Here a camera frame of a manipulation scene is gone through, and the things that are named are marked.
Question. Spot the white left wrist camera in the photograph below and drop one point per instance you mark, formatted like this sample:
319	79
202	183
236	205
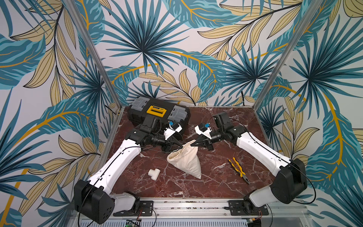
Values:
172	128

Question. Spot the white PVC tee fitting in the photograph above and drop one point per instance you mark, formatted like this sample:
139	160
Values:
154	174

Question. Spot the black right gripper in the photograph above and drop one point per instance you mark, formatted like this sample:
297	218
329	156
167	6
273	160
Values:
208	139

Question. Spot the left aluminium corner post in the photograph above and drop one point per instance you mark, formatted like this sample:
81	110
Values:
76	16

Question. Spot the yellow black pliers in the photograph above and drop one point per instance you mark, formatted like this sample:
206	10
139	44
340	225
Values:
238	169

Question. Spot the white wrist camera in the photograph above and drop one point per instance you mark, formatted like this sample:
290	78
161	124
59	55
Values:
204	129
172	128

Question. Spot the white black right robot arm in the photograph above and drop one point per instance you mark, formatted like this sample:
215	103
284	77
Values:
290	178

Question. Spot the aluminium corner post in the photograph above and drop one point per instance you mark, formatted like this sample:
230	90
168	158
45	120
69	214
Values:
313	7
76	16

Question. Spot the cream cloth drawstring soil bag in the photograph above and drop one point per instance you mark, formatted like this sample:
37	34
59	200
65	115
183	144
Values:
186	160

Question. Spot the right aluminium corner post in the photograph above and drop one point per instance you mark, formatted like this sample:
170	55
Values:
313	7

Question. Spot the black toolbox yellow handle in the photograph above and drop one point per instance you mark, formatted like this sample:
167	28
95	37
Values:
165	111

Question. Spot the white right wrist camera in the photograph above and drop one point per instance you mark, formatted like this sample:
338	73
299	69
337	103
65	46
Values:
204	129

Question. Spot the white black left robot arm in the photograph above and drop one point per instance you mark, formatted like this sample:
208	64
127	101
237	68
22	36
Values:
92	196

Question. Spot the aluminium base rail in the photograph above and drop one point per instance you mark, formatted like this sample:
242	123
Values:
212	212

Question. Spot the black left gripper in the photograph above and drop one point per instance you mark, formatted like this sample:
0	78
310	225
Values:
169	143

